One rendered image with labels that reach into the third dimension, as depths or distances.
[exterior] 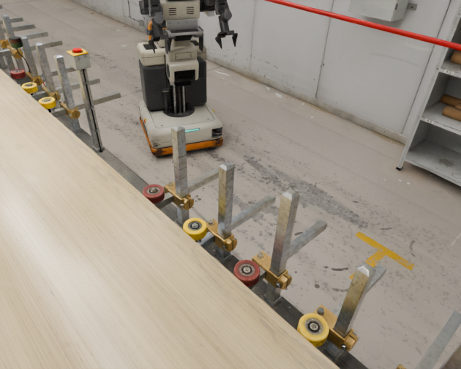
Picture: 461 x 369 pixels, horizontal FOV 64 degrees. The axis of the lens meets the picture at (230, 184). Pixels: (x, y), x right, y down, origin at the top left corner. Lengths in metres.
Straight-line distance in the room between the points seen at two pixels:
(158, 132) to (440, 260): 2.22
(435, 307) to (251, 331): 1.60
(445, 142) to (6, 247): 3.32
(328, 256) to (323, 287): 0.25
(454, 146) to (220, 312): 2.97
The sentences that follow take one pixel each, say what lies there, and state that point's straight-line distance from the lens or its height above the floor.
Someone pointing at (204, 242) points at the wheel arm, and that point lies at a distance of 1.34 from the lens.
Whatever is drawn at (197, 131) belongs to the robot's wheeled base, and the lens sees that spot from 3.13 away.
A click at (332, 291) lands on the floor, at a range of 2.32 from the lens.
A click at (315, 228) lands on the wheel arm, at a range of 1.39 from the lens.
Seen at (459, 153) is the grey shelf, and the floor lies 0.14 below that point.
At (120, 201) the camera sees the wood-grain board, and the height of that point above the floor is 0.90.
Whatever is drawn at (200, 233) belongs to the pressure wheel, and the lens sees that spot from 1.25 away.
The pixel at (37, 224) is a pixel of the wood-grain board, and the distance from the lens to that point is 1.41.
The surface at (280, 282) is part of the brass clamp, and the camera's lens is 1.20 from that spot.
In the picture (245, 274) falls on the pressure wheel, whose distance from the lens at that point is 1.13.
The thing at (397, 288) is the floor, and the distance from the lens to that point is 2.48.
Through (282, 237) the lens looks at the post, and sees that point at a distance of 1.08.
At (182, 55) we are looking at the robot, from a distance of 2.92.
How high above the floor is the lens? 1.79
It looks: 38 degrees down
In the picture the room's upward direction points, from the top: 3 degrees clockwise
